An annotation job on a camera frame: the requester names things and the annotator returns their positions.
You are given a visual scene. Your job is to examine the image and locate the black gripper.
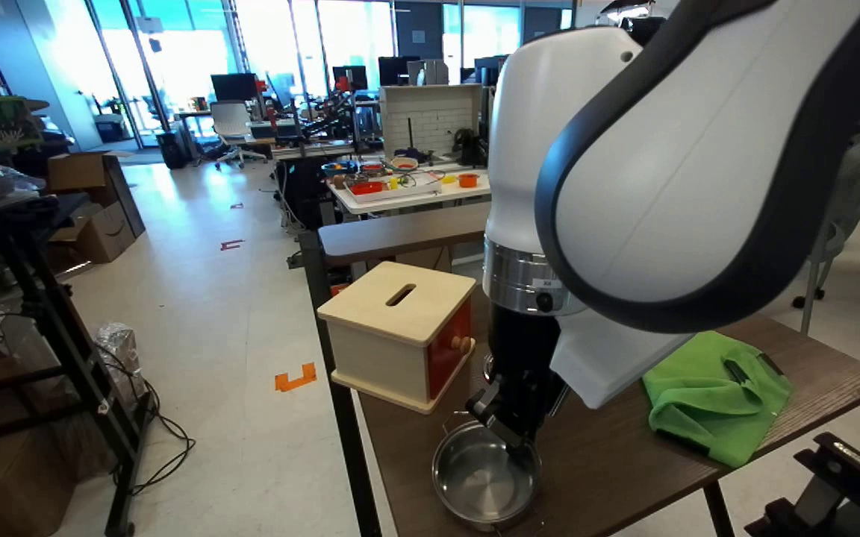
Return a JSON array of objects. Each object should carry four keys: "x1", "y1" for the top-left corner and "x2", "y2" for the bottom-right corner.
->
[{"x1": 466, "y1": 305, "x2": 567, "y2": 476}]

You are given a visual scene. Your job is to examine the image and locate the steel pot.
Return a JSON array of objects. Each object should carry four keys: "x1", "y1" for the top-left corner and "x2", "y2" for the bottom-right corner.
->
[{"x1": 428, "y1": 418, "x2": 542, "y2": 531}]

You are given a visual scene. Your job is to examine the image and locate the wooden box with red front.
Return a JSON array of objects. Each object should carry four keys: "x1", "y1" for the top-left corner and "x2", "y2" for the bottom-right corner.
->
[{"x1": 315, "y1": 260, "x2": 480, "y2": 418}]

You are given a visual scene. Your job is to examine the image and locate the green cloth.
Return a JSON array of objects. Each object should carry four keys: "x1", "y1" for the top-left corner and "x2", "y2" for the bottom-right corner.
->
[{"x1": 640, "y1": 327, "x2": 795, "y2": 472}]

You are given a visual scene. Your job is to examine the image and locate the dark wooden bench table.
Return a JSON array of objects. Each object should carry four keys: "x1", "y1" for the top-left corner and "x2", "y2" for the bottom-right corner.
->
[{"x1": 298, "y1": 197, "x2": 500, "y2": 300}]

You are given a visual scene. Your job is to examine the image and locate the white table with toys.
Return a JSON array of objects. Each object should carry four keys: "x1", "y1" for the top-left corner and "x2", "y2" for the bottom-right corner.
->
[{"x1": 322, "y1": 159, "x2": 495, "y2": 224}]

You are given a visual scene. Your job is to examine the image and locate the white cubicle partition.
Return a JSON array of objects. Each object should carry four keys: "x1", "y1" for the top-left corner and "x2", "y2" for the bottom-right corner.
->
[{"x1": 380, "y1": 84, "x2": 492, "y2": 159}]

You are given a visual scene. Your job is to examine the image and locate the black computer monitor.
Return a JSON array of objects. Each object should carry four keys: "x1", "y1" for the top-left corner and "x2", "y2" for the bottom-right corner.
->
[
  {"x1": 209, "y1": 72, "x2": 262, "y2": 105},
  {"x1": 328, "y1": 62, "x2": 370, "y2": 96}
]

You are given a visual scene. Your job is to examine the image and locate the white office chair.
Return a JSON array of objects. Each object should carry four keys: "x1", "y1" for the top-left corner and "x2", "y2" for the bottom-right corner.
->
[{"x1": 213, "y1": 97, "x2": 267, "y2": 170}]

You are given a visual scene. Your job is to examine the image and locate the black metal rack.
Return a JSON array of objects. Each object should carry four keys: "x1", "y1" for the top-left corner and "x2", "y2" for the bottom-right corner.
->
[{"x1": 0, "y1": 147, "x2": 155, "y2": 537}]

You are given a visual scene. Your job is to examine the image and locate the large cardboard box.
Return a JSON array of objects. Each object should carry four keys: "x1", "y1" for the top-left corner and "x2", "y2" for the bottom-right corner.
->
[{"x1": 70, "y1": 193, "x2": 149, "y2": 267}]

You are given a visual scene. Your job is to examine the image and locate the small cardboard box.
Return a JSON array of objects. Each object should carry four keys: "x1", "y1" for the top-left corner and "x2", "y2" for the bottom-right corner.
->
[{"x1": 44, "y1": 148, "x2": 125, "y2": 197}]

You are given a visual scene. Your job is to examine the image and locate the black floor cables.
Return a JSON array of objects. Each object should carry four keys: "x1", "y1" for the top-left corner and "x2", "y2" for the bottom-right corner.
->
[{"x1": 100, "y1": 321, "x2": 200, "y2": 494}]

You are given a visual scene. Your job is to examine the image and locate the black camera stand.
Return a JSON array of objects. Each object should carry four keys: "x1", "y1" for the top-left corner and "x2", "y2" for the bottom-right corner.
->
[{"x1": 743, "y1": 430, "x2": 860, "y2": 537}]

